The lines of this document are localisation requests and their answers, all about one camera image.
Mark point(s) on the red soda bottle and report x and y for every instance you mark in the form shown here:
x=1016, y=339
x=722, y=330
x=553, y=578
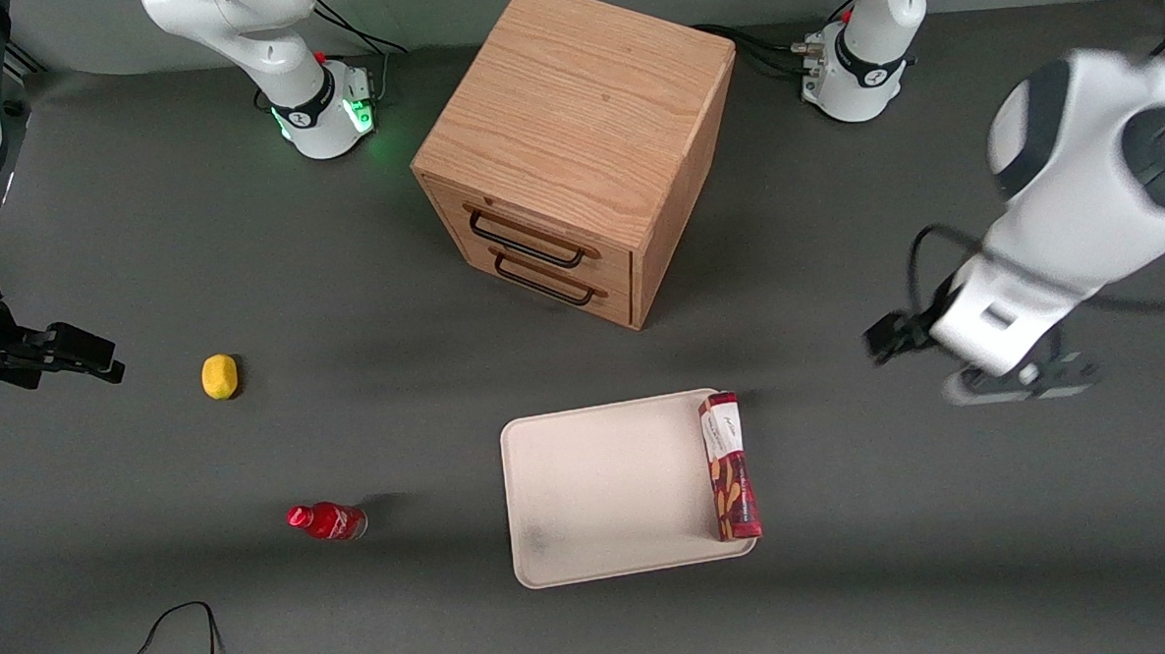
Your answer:
x=330, y=521

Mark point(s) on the shorter wooden drawer front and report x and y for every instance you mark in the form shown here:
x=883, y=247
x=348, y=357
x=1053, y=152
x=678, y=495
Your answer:
x=551, y=274

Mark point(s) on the beige rectangular tray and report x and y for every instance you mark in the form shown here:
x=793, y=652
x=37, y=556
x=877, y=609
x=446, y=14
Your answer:
x=609, y=488

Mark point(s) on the red cookie box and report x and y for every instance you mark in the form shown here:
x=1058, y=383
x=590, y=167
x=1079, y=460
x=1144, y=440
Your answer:
x=731, y=468

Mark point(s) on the taller wooden drawer front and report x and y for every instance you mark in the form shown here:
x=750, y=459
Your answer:
x=539, y=226

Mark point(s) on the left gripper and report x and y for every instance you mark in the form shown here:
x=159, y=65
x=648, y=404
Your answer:
x=899, y=336

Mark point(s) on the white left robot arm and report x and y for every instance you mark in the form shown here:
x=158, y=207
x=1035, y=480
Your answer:
x=1096, y=157

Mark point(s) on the yellow lemon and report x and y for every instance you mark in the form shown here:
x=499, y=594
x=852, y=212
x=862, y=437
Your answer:
x=219, y=376

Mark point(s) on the oak wooden drawer cabinet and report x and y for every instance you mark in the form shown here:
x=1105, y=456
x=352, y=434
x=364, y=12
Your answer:
x=582, y=101

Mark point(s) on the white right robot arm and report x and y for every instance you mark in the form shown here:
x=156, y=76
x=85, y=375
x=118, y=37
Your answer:
x=235, y=28

